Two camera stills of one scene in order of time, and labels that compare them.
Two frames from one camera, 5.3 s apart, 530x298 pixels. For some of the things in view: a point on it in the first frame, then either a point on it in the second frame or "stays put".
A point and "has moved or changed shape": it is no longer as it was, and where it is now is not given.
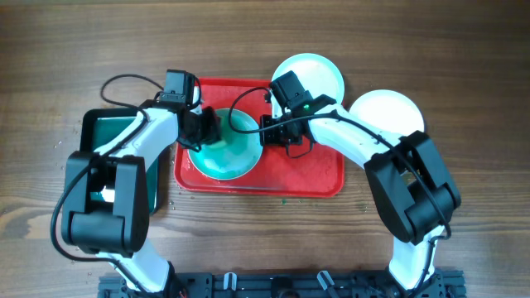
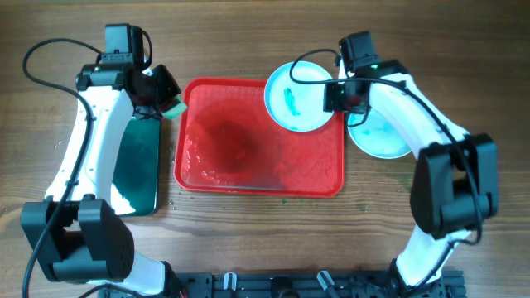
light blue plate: (318, 75) has moved or changed shape
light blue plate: (236, 154) has moved or changed shape
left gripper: (211, 130) to (169, 91)
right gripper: (269, 140) to (331, 104)
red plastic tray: (310, 170) stays put
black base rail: (290, 285) stays put
